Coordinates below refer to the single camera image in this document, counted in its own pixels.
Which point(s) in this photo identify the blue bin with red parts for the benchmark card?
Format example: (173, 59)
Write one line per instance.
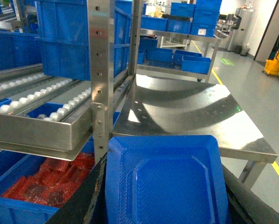
(34, 188)

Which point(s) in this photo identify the steel cart with blue bins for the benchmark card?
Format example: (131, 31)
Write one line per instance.
(177, 39)

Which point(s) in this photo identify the steel roller shelf rack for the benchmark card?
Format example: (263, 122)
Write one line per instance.
(88, 114)

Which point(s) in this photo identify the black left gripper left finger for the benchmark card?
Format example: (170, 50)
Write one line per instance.
(87, 205)

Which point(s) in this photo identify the blue block part with knob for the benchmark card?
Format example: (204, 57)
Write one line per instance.
(165, 180)

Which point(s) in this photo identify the large blue bin on rollers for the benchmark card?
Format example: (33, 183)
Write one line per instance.
(63, 37)

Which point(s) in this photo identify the yellow mop bucket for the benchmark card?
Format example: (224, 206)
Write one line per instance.
(272, 66)

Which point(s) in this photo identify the stainless steel table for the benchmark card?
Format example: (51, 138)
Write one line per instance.
(163, 106)

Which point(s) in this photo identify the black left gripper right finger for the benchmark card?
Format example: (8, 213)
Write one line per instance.
(245, 207)

